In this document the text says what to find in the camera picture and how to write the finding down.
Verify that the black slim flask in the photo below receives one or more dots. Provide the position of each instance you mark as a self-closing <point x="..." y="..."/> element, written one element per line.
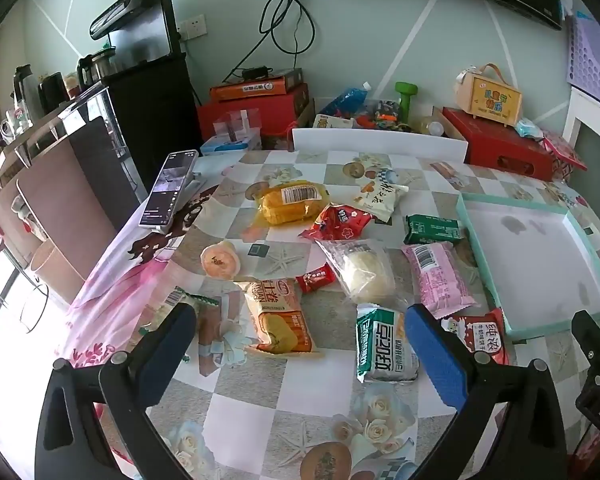
<point x="22" y="85"/>

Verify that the black thermos jug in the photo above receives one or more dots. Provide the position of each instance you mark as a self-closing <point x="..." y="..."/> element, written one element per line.
<point x="52" y="91"/>

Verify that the brown side cabinet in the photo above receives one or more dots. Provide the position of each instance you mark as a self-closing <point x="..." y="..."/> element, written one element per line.
<point x="55" y="185"/>

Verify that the white phone stand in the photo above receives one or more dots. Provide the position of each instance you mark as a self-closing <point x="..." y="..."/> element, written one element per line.
<point x="187" y="194"/>

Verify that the white wall socket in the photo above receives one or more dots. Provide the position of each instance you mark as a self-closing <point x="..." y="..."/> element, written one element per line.
<point x="192" y="27"/>

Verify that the white printed snack packet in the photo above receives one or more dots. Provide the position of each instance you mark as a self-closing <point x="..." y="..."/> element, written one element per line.
<point x="380" y="197"/>

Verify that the tan house gift box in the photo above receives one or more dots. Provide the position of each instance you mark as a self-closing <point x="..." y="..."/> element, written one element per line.
<point x="490" y="97"/>

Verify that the pink snack packet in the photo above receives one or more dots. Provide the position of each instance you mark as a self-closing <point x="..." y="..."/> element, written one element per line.
<point x="437" y="277"/>

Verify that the green snack box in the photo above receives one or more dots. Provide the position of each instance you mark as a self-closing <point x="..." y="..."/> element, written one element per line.
<point x="432" y="229"/>

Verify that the smartphone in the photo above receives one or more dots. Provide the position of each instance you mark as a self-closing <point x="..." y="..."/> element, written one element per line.
<point x="167" y="187"/>

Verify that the black water dispenser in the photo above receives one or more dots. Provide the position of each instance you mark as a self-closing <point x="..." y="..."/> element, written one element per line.
<point x="145" y="125"/>

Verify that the round orange jelly cup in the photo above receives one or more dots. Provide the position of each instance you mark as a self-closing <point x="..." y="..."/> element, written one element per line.
<point x="221" y="260"/>

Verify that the small yellow white box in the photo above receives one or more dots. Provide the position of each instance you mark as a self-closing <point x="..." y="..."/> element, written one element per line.
<point x="332" y="122"/>

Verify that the brown paper bag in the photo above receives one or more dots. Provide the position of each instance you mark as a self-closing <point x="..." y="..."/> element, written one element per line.
<point x="55" y="270"/>

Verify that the white side furniture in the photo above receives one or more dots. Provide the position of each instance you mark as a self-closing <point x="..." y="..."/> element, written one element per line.
<point x="587" y="125"/>

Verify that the black power adapter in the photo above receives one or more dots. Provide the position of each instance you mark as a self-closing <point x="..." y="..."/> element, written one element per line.
<point x="255" y="71"/>

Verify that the red gift box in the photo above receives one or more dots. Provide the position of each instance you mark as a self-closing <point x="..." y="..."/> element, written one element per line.
<point x="500" y="142"/>

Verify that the blue face mask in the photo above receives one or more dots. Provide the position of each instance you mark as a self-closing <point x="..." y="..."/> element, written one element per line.
<point x="527" y="127"/>

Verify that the green striped snack packet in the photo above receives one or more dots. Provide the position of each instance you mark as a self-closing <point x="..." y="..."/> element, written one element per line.
<point x="170" y="297"/>

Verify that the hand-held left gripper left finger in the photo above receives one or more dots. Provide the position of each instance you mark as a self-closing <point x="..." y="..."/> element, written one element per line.
<point x="172" y="345"/>

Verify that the clear plastic box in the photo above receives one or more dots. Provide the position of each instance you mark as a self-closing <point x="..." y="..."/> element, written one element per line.
<point x="237" y="122"/>

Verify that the green dumbbell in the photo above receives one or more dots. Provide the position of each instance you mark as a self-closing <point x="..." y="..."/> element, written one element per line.
<point x="406" y="95"/>

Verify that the teal cardboard tray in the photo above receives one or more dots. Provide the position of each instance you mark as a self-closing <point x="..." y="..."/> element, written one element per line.
<point x="530" y="260"/>

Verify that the yellow plastic bottle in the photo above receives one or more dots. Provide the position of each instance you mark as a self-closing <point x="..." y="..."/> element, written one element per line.
<point x="430" y="125"/>

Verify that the red snack bag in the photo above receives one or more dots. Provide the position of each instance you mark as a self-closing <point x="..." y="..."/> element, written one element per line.
<point x="337" y="221"/>

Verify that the steel kettle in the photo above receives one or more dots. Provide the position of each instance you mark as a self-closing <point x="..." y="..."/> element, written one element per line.
<point x="97" y="67"/>

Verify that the orange flat box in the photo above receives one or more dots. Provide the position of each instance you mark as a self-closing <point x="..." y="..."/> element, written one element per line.
<point x="257" y="89"/>

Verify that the red white snack packet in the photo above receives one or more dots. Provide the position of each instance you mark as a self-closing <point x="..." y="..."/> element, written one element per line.
<point x="480" y="337"/>

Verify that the purple wall poster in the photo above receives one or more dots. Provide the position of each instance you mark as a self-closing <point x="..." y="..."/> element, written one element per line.
<point x="592" y="60"/>

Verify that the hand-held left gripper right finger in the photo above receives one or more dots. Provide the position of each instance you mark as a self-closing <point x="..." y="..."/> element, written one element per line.
<point x="435" y="355"/>

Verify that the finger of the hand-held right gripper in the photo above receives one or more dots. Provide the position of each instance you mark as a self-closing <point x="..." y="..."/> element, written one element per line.
<point x="587" y="332"/>

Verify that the yellow bread packet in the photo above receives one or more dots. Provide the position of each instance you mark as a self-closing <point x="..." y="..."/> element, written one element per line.
<point x="290" y="205"/>

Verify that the green white snack packet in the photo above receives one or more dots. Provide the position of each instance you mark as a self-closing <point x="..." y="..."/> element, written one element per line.
<point x="380" y="345"/>

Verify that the small red candy packet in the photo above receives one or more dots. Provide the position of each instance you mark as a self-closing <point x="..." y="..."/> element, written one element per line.
<point x="316" y="278"/>

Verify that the clear bun packet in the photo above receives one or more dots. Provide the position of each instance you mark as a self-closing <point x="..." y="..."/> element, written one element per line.
<point x="365" y="270"/>

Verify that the pile of colourful toys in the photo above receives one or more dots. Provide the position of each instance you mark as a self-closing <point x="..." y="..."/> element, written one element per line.
<point x="387" y="112"/>

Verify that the blue plastic bottle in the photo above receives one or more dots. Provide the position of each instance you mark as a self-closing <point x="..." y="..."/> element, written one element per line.
<point x="342" y="102"/>

